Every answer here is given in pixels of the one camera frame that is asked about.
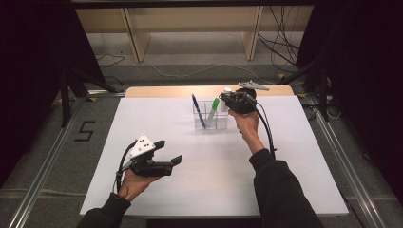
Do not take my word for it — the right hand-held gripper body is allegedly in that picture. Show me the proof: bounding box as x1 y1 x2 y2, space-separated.
221 80 270 115

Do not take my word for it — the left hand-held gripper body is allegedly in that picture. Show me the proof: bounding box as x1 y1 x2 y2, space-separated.
122 134 175 178

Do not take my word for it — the green highlighter marker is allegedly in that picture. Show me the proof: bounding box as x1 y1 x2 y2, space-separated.
207 97 221 125

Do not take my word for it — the clear plastic pen organizer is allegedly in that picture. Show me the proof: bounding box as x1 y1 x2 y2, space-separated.
192 99 230 131

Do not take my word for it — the blue ballpoint pen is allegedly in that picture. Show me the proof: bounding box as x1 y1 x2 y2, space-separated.
191 93 207 130

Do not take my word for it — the person's left hand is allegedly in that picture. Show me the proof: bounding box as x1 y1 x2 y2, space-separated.
118 168 162 202

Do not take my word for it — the person's right hand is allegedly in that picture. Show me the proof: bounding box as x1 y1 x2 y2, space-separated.
227 108 266 156

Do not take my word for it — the white table cover sheet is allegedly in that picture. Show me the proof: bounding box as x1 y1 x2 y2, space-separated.
79 95 350 219

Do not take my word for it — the wooden table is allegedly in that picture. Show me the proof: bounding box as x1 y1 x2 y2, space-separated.
125 85 296 99

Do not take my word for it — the black metal stand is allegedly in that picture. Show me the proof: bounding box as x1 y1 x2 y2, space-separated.
59 67 121 127
278 53 333 122

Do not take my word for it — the wooden bench shelf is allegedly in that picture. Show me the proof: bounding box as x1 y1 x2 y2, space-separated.
75 5 315 63

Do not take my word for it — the dark curtain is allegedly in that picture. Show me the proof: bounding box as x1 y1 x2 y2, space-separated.
0 0 106 188
297 0 403 205

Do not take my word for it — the left hand-held gripper cable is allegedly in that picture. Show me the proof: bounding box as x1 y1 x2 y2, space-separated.
114 141 138 195

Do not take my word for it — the hand-held gripper cable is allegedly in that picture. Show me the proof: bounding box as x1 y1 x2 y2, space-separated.
114 141 138 195
253 98 278 160

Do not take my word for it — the right hand-held gripper cable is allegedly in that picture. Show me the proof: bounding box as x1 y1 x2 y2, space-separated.
253 98 278 160

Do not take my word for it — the white floor cable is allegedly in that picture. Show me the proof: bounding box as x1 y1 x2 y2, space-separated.
147 61 278 86

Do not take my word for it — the bundle of black cables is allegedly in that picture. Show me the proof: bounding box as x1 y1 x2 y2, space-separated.
257 5 306 69

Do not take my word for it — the thin black floor cable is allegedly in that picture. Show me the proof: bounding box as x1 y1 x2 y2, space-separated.
96 52 126 67

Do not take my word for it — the aluminium floor rail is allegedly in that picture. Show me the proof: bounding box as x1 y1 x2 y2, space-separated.
307 96 388 228
8 94 93 228

